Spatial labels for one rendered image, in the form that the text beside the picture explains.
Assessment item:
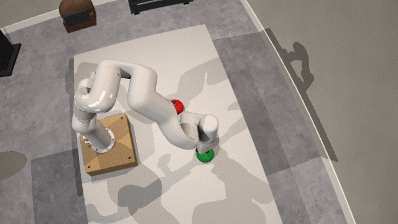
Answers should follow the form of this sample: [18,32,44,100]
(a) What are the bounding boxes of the green dome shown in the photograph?
[197,149,214,162]

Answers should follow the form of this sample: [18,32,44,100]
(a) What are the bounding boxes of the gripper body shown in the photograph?
[197,134,220,154]

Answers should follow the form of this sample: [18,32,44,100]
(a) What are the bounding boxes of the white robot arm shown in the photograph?
[72,59,219,153]

